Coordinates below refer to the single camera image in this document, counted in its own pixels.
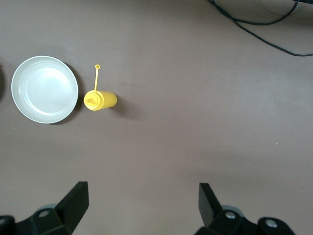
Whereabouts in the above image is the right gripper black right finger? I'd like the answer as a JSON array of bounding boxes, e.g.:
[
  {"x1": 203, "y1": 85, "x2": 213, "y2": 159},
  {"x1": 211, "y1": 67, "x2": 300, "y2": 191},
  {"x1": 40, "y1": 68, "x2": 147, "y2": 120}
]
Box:
[{"x1": 198, "y1": 182, "x2": 294, "y2": 235}]

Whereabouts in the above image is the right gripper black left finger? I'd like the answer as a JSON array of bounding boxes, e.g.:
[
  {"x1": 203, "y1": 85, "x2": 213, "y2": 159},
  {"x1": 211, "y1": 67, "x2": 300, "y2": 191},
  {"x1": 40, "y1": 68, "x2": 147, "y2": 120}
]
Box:
[{"x1": 0, "y1": 181, "x2": 89, "y2": 235}]

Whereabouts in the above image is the yellow mustard squeeze bottle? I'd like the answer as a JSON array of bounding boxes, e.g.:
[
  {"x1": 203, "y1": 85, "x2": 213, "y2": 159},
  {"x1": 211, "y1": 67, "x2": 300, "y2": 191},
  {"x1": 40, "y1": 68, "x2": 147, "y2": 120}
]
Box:
[{"x1": 84, "y1": 64, "x2": 117, "y2": 112}]

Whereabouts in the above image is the beige plate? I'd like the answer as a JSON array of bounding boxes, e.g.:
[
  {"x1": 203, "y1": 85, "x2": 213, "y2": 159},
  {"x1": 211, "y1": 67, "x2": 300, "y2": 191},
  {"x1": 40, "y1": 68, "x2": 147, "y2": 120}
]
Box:
[{"x1": 11, "y1": 55, "x2": 79, "y2": 124}]

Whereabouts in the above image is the thin black cable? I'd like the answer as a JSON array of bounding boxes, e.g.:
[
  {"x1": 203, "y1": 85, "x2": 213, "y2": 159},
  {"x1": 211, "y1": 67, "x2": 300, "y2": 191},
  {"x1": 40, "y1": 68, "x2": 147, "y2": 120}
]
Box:
[{"x1": 207, "y1": 0, "x2": 313, "y2": 57}]

